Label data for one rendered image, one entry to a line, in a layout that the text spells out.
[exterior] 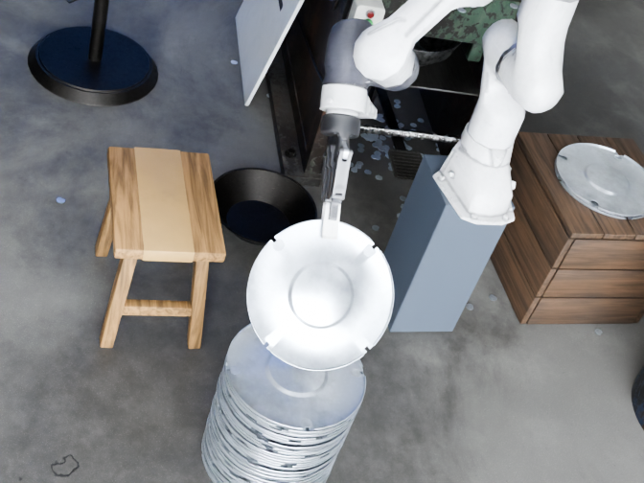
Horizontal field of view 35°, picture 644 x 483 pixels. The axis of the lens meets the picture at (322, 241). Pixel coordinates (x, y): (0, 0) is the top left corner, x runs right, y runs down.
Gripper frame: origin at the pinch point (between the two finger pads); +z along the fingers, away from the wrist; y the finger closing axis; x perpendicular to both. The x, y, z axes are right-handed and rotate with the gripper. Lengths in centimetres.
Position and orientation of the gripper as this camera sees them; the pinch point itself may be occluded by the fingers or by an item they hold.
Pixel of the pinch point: (330, 220)
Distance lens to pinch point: 196.6
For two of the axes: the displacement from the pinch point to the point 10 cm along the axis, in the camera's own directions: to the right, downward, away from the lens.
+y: 2.5, 0.0, -9.7
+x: 9.6, 1.1, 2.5
